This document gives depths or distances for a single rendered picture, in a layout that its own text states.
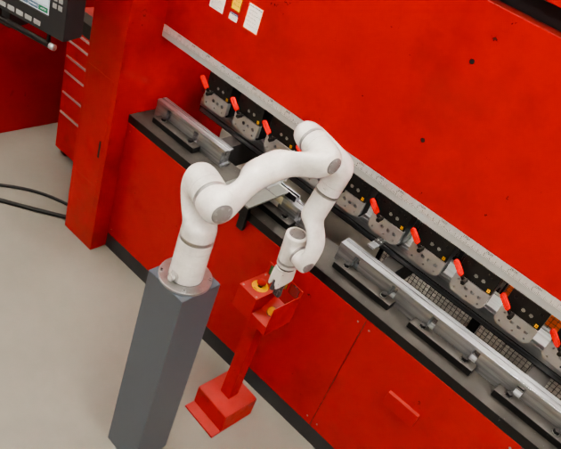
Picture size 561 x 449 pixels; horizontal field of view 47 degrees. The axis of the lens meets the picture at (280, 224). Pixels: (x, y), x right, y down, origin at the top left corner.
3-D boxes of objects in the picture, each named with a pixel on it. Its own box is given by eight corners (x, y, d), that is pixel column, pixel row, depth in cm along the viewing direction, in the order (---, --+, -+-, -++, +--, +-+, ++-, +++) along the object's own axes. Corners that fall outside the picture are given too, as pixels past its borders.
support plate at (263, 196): (219, 185, 275) (219, 183, 274) (259, 171, 294) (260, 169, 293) (248, 209, 268) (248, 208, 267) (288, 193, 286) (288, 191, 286)
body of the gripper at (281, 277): (289, 251, 250) (283, 272, 257) (271, 261, 243) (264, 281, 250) (303, 264, 246) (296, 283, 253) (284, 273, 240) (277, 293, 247)
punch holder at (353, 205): (329, 198, 269) (343, 166, 259) (340, 193, 275) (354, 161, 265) (356, 218, 263) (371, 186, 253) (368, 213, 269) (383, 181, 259)
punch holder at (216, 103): (201, 102, 301) (210, 70, 291) (215, 100, 307) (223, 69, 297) (223, 118, 295) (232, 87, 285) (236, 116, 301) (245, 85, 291)
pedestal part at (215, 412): (184, 406, 302) (190, 390, 295) (224, 384, 319) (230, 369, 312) (211, 438, 293) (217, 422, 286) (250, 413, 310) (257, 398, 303)
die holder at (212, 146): (154, 115, 328) (157, 98, 322) (163, 112, 332) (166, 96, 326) (220, 167, 308) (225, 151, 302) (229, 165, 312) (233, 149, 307)
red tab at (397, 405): (381, 402, 266) (388, 392, 262) (384, 400, 268) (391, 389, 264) (410, 428, 260) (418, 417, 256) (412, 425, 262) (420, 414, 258)
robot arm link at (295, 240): (304, 265, 243) (292, 248, 248) (313, 240, 235) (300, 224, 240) (286, 270, 238) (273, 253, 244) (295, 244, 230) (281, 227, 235)
